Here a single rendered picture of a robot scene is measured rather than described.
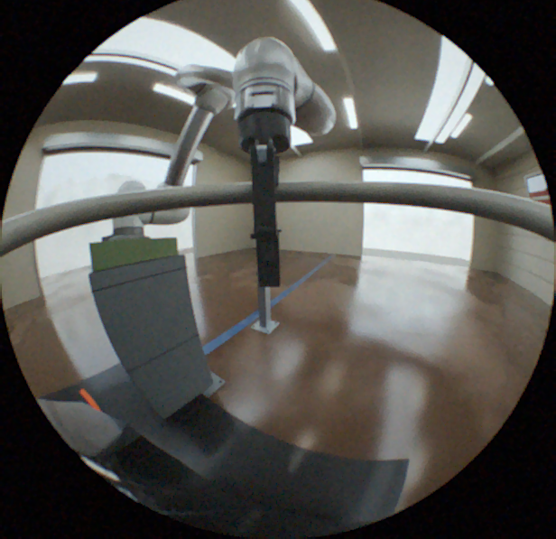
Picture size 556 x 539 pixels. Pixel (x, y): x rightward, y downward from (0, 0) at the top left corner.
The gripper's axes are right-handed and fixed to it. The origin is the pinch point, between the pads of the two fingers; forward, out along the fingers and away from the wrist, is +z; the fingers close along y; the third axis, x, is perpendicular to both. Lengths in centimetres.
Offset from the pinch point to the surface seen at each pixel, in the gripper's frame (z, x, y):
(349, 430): 86, 33, 1
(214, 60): -304, -98, -186
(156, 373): 52, -53, -9
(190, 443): 81, -41, 12
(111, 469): 7.8, -11.1, 28.4
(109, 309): 17, -55, -5
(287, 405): 86, 4, -19
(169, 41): -312, -149, -101
